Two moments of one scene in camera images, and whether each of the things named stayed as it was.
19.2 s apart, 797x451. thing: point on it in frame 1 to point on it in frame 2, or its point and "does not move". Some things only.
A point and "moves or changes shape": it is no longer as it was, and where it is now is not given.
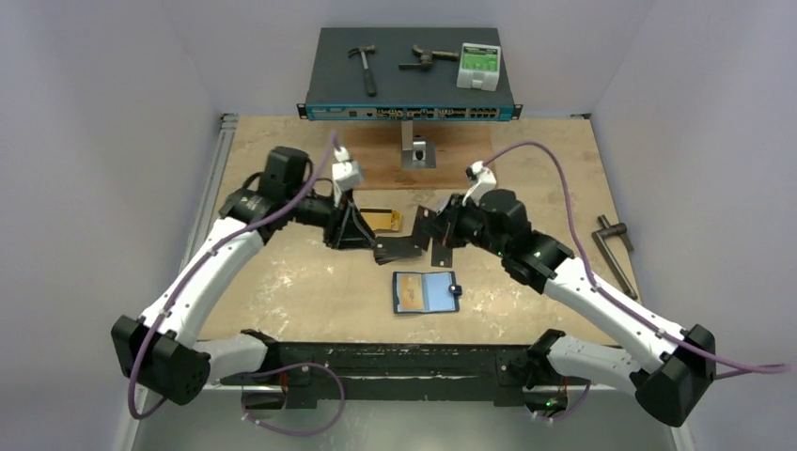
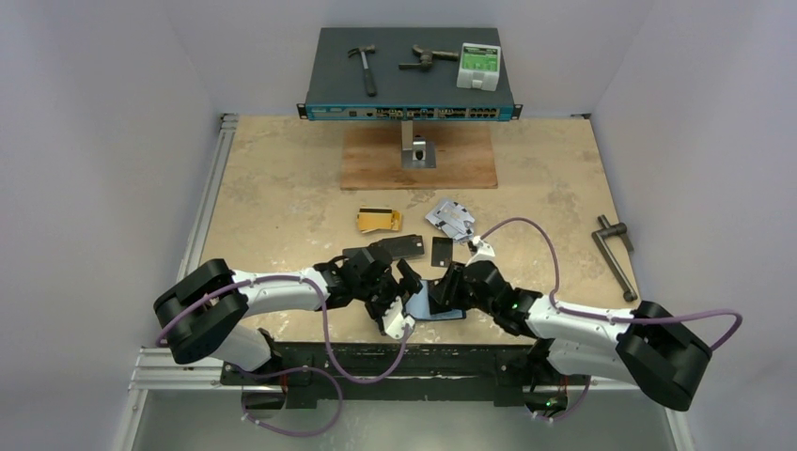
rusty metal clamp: (427, 56) does not move
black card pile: (389, 248) does not move
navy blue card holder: (426, 292) moves or changes shape
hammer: (370, 85) does not move
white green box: (479, 67) does not move
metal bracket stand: (416, 151) does not move
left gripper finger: (358, 233) to (411, 279)
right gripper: (446, 225) to (453, 284)
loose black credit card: (442, 256) does not move
